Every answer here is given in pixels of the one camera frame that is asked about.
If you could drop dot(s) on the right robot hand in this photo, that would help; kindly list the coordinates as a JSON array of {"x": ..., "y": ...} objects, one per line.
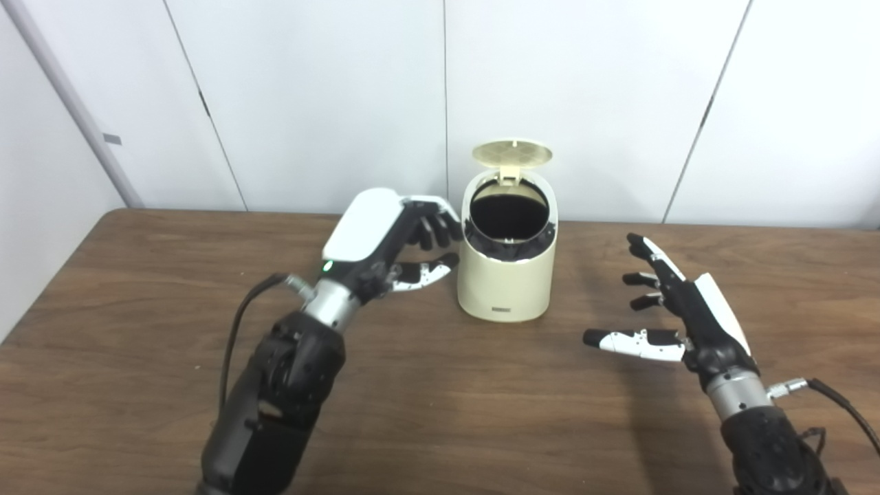
[{"x": 708, "y": 330}]

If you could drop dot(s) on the grey wall corner post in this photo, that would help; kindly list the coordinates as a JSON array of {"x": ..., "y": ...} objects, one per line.
[{"x": 74, "y": 103}]

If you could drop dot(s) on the cream desktop trash bin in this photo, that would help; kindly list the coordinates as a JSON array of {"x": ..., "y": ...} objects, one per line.
[{"x": 505, "y": 289}]

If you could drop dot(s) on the black bin liner bag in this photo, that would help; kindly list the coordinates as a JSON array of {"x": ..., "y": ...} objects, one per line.
[{"x": 509, "y": 213}]

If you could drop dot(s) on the cream round bin lid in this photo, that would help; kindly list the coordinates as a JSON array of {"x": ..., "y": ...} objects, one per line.
[{"x": 512, "y": 152}]

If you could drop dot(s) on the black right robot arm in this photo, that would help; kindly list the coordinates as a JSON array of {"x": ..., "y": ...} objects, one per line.
[{"x": 770, "y": 454}]

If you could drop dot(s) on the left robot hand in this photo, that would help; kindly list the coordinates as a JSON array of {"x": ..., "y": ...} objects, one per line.
[{"x": 364, "y": 227}]

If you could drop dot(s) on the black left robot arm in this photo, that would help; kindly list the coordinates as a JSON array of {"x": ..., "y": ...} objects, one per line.
[{"x": 275, "y": 412}]

